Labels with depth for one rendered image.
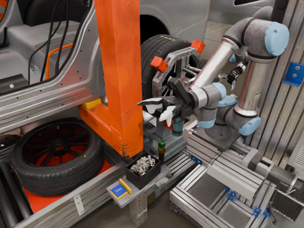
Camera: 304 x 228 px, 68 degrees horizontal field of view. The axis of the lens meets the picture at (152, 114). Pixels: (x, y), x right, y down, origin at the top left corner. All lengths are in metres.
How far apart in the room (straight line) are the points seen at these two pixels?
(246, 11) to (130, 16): 3.04
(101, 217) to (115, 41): 1.36
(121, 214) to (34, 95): 1.11
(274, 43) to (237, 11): 3.11
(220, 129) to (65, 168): 1.04
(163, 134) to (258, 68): 1.31
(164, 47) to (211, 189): 1.13
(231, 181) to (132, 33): 0.92
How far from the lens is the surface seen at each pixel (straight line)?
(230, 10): 4.11
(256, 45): 1.02
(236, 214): 1.80
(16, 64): 2.40
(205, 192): 1.85
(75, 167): 1.65
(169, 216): 1.94
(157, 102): 0.82
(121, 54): 1.19
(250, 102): 1.13
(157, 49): 1.65
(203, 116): 0.96
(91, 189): 1.69
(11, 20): 3.30
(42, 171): 1.70
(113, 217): 1.95
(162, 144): 1.49
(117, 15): 1.14
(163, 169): 1.62
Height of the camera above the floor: 1.66
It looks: 34 degrees down
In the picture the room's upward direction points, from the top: straight up
